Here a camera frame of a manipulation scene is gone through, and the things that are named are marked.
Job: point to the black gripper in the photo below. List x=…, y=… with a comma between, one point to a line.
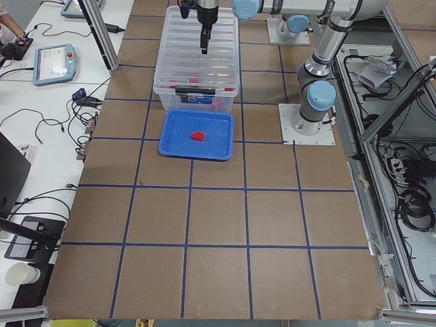
x=208, y=15

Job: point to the clear plastic box lid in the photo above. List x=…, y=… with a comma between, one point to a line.
x=199, y=47

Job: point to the clear plastic storage box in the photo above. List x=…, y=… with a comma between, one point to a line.
x=195, y=86

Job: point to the black power adapter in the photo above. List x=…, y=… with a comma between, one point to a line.
x=111, y=28

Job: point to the blue plastic tray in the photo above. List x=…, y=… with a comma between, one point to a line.
x=179, y=124

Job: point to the black monitor stand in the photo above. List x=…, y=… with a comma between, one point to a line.
x=36, y=238

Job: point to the white paper cup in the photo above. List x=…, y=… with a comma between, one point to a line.
x=22, y=274

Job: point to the black box latch handle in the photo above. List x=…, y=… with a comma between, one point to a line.
x=186, y=90

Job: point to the aluminium frame post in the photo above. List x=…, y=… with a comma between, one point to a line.
x=97, y=27

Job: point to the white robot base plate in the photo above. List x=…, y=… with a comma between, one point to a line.
x=297, y=131

